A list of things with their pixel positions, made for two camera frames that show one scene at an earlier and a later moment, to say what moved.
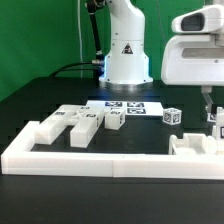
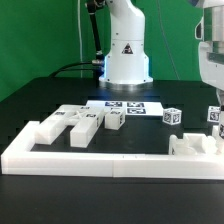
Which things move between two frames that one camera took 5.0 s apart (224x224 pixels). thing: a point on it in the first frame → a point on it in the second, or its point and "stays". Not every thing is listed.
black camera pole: (92, 5) stays
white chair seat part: (195, 144) stays
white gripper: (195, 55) → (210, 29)
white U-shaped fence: (19, 159) stays
